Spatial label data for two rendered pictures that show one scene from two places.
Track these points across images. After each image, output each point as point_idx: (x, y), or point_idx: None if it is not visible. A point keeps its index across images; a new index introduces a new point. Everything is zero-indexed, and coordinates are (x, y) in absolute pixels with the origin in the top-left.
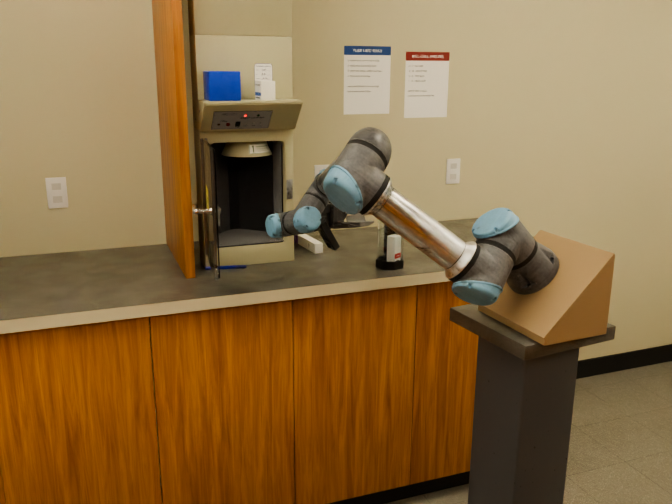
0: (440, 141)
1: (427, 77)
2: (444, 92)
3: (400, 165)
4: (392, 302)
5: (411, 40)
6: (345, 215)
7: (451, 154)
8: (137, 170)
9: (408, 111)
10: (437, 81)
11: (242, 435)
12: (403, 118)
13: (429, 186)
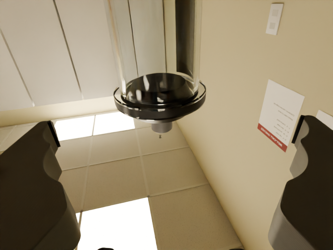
0: (278, 56)
1: (274, 120)
2: (265, 100)
3: (327, 38)
4: None
5: (279, 156)
6: (295, 132)
7: (272, 39)
8: None
9: (298, 100)
10: (268, 112)
11: None
12: (305, 96)
13: (301, 1)
